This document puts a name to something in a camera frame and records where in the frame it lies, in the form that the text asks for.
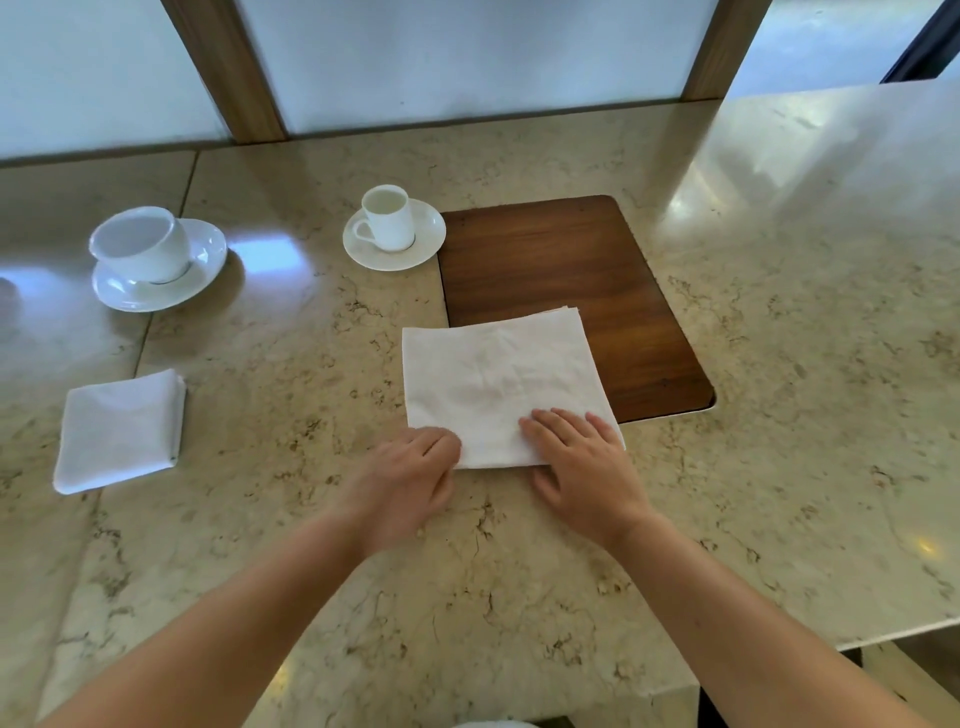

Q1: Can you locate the large white saucer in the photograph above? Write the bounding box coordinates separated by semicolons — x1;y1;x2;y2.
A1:
91;218;229;314

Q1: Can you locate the dark door frame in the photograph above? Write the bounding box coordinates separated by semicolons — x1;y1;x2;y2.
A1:
880;0;960;84

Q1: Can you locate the small white saucer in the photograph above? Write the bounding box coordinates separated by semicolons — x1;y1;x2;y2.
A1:
342;198;448;273

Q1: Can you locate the dark wooden board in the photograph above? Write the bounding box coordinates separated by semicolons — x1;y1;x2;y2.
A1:
437;195;717;426

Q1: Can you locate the wooden window post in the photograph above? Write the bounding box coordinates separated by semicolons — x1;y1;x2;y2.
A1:
680;0;774;103
160;0;289;145

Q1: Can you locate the person's left hand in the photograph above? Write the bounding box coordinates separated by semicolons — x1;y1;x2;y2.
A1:
339;426;463;561

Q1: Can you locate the small folded white napkin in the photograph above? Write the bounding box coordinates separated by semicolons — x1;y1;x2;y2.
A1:
52;368;188;497

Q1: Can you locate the person's right hand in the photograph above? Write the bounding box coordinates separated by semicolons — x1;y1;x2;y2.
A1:
518;408;658;553

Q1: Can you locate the small white cup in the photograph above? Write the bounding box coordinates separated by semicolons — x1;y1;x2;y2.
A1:
351;184;417;254

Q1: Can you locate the person's right forearm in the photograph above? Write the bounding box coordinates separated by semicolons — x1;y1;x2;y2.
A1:
606;508;935;728

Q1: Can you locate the person's left forearm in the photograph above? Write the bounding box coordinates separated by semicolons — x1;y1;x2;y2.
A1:
36;517;376;728

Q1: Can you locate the large white cup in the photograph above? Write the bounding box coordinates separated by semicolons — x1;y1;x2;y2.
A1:
88;206;193;285

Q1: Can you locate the large white cloth napkin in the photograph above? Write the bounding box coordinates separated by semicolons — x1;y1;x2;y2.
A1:
401;305;627;471

